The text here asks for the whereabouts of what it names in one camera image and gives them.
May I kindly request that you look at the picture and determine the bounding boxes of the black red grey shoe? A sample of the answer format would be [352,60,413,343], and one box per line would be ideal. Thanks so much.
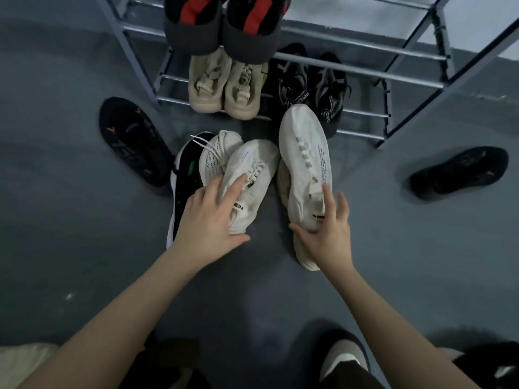
[222,0,293,65]
[163,0,224,57]

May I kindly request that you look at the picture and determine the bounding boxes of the black white sneaker green accent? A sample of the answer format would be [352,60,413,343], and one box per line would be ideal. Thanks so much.
[166,131,216,250]

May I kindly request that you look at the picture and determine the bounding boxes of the black printed sneaker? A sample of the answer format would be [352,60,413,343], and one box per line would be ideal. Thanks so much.
[277,43,312,115]
[310,51,352,139]

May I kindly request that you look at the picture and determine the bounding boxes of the grey black worn shoe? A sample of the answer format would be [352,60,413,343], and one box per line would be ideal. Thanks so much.
[317,328,372,389]

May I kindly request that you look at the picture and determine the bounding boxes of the white knit slip-on sneaker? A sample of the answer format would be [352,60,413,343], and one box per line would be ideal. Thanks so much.
[277,103,333,272]
[218,139,281,235]

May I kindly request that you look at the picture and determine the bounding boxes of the black low shoe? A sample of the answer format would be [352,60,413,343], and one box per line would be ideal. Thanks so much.
[409,146,510,201]

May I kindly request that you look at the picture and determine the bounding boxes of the beige chunky sneaker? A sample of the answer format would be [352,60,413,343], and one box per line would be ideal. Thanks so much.
[187,46,233,115]
[224,61,269,121]

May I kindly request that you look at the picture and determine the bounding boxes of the white laced speckled sneaker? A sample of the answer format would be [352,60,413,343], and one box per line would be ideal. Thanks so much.
[190,130,244,187]

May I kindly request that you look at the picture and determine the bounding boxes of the person's right forearm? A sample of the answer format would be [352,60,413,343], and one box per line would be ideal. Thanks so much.
[324,263,484,389]

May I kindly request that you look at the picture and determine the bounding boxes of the black sneaker white mark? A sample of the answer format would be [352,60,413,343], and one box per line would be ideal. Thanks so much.
[453,341,519,389]

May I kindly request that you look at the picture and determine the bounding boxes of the person's left forearm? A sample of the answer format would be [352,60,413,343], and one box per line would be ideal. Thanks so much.
[16,248,203,389]

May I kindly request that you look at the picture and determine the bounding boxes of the person's right hand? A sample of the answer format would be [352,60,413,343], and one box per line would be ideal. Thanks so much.
[288,183,356,277]

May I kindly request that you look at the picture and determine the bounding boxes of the person's beige trouser leg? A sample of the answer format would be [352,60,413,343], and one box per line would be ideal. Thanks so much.
[0,342,60,389]

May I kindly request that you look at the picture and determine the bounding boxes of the black flat slipper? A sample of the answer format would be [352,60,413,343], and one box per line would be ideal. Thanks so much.
[99,96,174,188]

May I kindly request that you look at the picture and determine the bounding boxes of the person's dark trouser leg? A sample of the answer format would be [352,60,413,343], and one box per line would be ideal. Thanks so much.
[120,335,213,389]

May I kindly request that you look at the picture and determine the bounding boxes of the grey metal shoe rack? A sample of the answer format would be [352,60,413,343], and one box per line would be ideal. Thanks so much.
[93,0,519,150]

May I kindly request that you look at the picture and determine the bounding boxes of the person's left hand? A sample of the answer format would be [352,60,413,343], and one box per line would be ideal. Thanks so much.
[170,174,251,269]

